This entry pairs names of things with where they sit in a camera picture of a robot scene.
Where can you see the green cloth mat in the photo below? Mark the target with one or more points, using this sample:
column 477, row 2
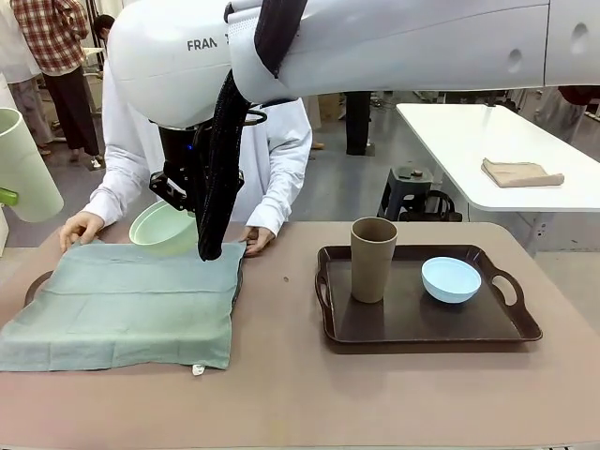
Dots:
column 117, row 309

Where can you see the person's left forearm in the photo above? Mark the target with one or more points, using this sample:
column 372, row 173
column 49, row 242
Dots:
column 281, row 197

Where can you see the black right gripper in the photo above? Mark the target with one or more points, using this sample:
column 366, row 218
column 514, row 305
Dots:
column 180, row 145

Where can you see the pale green cup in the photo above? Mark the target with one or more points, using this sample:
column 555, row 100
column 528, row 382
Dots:
column 28, row 164

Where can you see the light blue bowl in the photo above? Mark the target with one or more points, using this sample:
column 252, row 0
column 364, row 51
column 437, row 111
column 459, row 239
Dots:
column 450, row 281

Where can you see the grey plastic stool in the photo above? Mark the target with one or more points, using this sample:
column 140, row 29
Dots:
column 398, row 192

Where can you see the white background table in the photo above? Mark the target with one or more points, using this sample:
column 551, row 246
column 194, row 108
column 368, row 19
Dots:
column 469, row 140

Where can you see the person in white hoodie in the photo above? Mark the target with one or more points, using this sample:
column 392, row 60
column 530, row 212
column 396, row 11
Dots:
column 281, row 140

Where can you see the white box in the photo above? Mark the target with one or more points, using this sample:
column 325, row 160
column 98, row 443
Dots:
column 3, row 234

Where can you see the person's left hand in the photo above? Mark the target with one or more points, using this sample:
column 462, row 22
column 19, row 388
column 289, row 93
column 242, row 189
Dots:
column 262, row 239

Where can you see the person's right forearm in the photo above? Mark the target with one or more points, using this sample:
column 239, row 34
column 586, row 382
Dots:
column 117, row 192

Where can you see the person's right hand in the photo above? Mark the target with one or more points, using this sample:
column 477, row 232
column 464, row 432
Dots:
column 79, row 227

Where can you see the person in black trousers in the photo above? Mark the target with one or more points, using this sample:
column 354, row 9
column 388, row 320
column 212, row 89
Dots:
column 358, row 122

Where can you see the person in red plaid shirt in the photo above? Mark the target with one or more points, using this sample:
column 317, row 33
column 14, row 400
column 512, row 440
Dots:
column 56, row 47

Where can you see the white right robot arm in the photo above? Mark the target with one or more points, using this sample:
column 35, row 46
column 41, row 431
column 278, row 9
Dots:
column 375, row 47

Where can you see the person in white clothes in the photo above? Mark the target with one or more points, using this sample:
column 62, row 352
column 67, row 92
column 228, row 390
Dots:
column 19, row 84

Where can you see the tan brown cup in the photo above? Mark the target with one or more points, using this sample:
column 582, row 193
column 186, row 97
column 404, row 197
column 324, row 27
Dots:
column 372, row 262

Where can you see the beige cloth mat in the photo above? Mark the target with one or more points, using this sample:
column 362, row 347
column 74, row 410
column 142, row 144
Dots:
column 515, row 175

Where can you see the pale green bowl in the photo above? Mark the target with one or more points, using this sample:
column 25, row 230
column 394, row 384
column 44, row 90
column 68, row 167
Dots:
column 159, row 234

